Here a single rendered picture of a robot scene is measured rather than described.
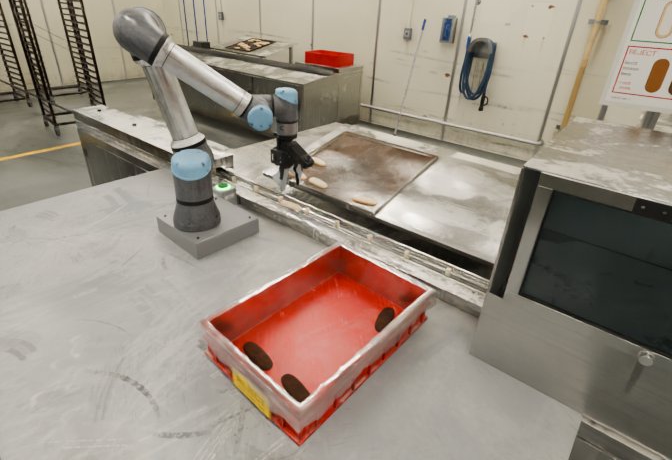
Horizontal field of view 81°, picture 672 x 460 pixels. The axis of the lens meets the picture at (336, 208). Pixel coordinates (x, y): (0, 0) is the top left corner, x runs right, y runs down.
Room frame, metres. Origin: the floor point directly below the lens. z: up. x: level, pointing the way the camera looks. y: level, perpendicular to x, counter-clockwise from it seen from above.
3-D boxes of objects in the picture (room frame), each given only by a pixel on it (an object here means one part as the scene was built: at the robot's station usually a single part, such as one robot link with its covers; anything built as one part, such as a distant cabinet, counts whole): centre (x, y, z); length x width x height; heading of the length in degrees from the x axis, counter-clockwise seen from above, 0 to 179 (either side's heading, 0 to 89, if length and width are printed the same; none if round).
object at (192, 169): (1.15, 0.46, 1.05); 0.13 x 0.12 x 0.14; 15
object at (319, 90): (5.44, 1.22, 0.51); 3.00 x 1.26 x 1.03; 53
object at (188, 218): (1.14, 0.46, 0.93); 0.15 x 0.15 x 0.10
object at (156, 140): (1.99, 1.03, 0.89); 1.25 x 0.18 x 0.09; 53
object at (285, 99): (1.36, 0.19, 1.23); 0.09 x 0.08 x 0.11; 105
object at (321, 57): (5.16, 0.18, 0.93); 0.51 x 0.36 x 0.13; 57
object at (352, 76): (5.16, 0.18, 0.44); 0.70 x 0.55 x 0.87; 53
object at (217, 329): (0.72, 0.01, 0.87); 0.49 x 0.34 x 0.10; 140
